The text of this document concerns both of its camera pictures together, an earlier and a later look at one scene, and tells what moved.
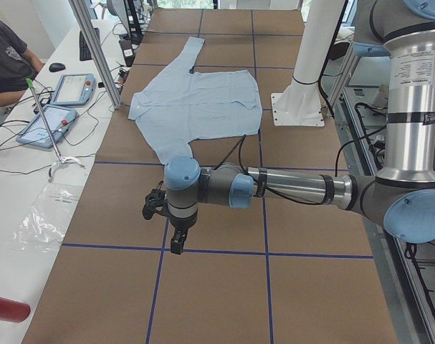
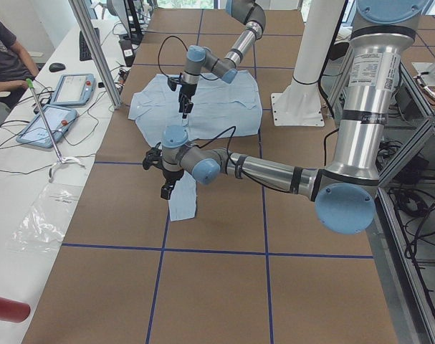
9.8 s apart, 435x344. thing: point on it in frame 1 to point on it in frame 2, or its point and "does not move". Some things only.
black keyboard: x=85 y=54 does not move
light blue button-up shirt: x=178 y=107 does not move
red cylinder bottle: x=2 y=309 does not move
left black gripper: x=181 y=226 to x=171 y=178
